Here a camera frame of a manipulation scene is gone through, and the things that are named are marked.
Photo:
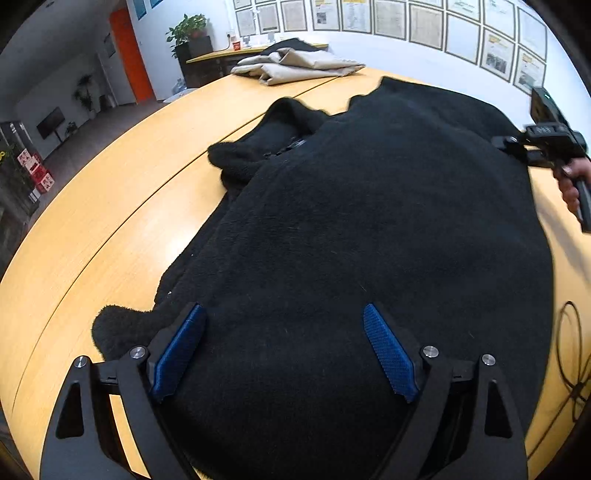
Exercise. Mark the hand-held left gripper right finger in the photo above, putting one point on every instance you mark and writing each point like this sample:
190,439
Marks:
390,355

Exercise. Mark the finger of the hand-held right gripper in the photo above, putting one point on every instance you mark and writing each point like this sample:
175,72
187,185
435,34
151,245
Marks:
510,143

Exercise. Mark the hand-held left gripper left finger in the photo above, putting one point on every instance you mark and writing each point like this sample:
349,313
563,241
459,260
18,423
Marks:
178,355

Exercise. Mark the black fleece jacket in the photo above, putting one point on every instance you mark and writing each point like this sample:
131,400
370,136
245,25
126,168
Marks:
369,207

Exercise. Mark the person's right hand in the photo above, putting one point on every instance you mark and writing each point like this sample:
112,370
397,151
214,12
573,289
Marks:
570,194

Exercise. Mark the beige folded garment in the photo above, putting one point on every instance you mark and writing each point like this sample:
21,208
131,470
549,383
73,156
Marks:
295,64

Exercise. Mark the dark folded garment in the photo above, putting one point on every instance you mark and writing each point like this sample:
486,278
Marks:
291,45

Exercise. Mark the black television screen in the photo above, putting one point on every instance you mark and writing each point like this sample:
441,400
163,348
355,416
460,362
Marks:
50,122

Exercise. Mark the tall indoor plant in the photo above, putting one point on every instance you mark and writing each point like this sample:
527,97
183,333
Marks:
85,92

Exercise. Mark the black planter stand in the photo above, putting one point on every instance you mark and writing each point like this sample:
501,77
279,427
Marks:
198,64

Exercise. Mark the long wooden side table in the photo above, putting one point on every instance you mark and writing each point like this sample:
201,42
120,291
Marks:
207,57

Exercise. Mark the orange door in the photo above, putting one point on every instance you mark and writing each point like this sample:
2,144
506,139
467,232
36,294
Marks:
131,55

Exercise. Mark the potted green plant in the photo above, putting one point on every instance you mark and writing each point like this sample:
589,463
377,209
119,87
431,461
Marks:
187,27

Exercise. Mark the wall of framed certificates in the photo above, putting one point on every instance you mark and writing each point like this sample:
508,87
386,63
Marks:
415,18

